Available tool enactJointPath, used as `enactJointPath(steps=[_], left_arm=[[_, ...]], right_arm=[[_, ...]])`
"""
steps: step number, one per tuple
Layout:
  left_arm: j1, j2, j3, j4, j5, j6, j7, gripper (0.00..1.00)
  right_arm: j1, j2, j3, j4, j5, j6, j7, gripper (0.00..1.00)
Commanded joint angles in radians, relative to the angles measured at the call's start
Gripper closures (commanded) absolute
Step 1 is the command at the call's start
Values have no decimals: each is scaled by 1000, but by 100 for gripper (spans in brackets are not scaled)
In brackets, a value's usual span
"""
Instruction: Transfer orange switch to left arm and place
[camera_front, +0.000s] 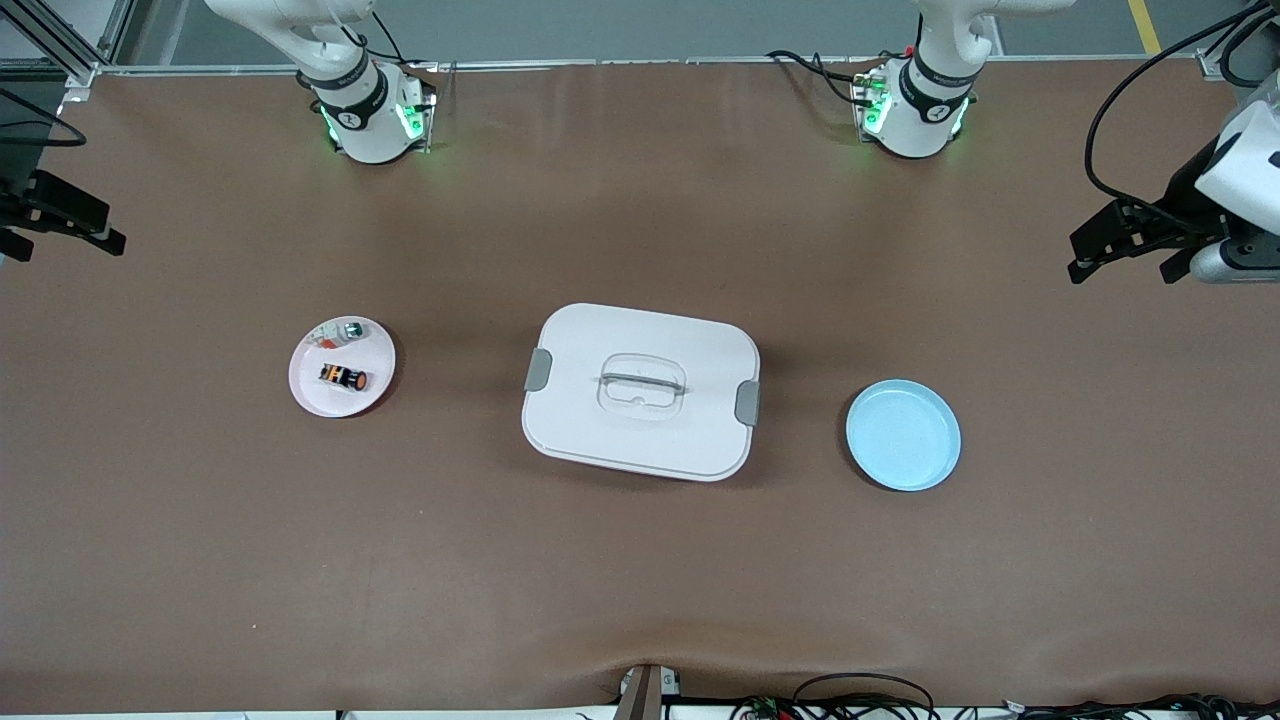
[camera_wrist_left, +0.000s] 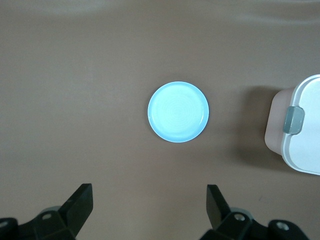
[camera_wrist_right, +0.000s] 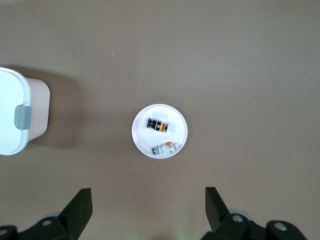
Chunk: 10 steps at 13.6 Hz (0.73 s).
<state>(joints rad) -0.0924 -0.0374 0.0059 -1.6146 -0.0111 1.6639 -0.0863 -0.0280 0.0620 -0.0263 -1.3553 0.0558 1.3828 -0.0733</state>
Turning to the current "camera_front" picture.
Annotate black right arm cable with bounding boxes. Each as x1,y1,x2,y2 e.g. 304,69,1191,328
0,88,88,149

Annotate black base power cables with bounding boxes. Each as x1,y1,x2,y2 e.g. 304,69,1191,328
766,48,881,109

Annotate white lidded storage box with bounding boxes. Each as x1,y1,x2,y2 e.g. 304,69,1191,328
520,302,763,484

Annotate black arched cable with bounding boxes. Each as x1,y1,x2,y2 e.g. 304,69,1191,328
792,672,937,720

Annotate aluminium table edge rail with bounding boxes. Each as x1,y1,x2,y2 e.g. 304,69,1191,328
95,55,1216,77

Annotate white round plate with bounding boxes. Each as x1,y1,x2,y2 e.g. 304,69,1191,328
288,316,397,419

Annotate tangled cable bundle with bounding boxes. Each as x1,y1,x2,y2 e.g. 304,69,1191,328
735,692,1280,720

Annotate light blue round plate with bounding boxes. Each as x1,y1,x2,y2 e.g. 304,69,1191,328
845,378,963,493

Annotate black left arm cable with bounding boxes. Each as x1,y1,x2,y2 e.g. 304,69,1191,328
1084,0,1280,207

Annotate black thin base cable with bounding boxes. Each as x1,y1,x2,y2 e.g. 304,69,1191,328
345,8,411,67

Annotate black looped cable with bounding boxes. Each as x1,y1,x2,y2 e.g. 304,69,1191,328
1218,8,1280,89

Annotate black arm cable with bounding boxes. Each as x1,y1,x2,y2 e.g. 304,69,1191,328
0,88,88,149
1084,0,1280,207

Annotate metal table edge bracket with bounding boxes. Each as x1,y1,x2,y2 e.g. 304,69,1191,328
614,663,684,720

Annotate aluminium frame profile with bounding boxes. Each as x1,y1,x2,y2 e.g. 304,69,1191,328
0,0,137,97
1195,0,1280,83

